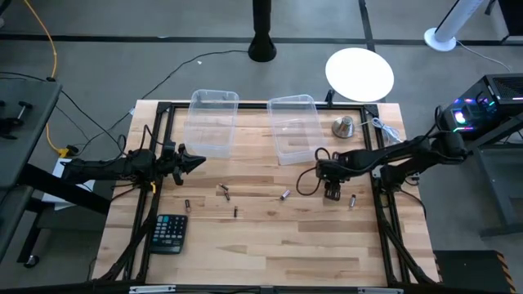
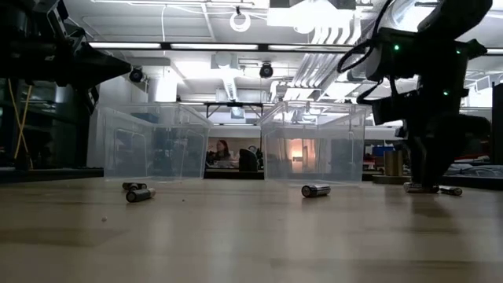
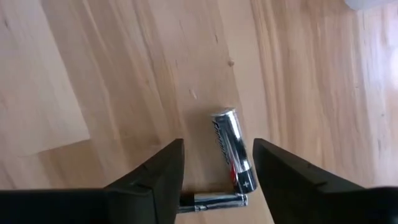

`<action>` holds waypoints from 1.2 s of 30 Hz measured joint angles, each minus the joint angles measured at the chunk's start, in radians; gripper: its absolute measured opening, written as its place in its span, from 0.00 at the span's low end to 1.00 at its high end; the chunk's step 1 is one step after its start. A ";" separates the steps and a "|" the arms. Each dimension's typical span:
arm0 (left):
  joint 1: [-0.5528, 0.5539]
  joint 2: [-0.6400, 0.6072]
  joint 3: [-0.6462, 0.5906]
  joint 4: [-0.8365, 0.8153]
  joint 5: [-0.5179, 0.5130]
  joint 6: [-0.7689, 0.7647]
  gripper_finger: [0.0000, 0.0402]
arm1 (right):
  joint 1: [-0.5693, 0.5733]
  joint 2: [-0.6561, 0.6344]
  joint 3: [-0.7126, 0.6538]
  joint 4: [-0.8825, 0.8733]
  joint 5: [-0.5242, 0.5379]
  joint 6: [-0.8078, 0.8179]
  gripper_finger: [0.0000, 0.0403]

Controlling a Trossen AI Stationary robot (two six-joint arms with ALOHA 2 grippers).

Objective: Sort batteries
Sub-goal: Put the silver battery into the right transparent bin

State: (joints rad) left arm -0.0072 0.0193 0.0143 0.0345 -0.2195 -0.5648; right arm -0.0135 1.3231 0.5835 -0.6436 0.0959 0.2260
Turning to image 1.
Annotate black aluminium frame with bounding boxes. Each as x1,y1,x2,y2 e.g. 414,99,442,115
94,100,437,287

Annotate black stand pole base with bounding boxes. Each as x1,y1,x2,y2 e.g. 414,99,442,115
247,0,278,64

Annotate tall black panel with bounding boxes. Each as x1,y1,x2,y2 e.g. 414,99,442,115
500,0,523,44

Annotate black box hazard stripes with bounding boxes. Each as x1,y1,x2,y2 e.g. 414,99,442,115
432,249,518,294

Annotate clear plastic bin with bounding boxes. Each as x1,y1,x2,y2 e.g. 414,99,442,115
266,94,326,167
183,89,240,159

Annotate yellow floor cable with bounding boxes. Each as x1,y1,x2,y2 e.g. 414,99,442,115
22,0,71,158

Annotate white coiled cable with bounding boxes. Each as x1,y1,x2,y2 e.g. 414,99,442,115
360,117,405,147

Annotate white paper sheet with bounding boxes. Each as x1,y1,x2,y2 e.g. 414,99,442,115
42,157,96,212

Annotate black calculator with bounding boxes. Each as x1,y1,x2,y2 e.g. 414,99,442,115
150,213,190,256

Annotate black floor cable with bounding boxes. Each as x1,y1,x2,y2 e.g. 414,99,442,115
75,49,249,157

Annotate white tower fan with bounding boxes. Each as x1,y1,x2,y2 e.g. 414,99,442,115
423,0,485,53

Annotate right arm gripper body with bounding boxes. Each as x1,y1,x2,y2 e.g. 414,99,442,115
316,151,348,185

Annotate black computer with lights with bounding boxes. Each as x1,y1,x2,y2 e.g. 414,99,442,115
442,73,523,135

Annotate grey metal bracket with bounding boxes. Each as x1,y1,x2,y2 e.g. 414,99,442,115
128,284,177,294
357,287,405,294

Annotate grey side table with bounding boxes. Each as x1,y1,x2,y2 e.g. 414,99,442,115
0,79,112,270

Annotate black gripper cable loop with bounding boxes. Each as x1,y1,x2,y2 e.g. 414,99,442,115
295,146,330,198

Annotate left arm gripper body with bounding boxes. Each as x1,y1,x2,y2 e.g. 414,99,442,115
161,140,185,187

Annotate black clamp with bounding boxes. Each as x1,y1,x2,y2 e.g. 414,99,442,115
0,100,34,140

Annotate grey metal stand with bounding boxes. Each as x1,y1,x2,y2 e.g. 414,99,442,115
465,116,523,238

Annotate white fan cable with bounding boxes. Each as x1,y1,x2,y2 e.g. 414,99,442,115
454,39,513,73

